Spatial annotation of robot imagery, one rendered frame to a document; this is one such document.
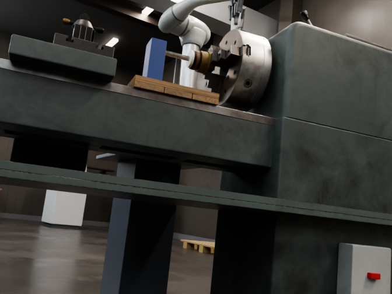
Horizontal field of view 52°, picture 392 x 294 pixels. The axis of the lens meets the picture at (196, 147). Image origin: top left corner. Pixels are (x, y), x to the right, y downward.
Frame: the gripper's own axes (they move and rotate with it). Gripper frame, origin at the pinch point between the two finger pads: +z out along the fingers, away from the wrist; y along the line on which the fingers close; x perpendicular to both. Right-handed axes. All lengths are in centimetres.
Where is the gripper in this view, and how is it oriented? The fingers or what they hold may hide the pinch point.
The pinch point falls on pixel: (234, 25)
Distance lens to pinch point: 190.7
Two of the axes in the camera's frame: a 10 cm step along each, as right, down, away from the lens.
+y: 3.8, -2.0, -9.0
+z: -0.9, 9.6, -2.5
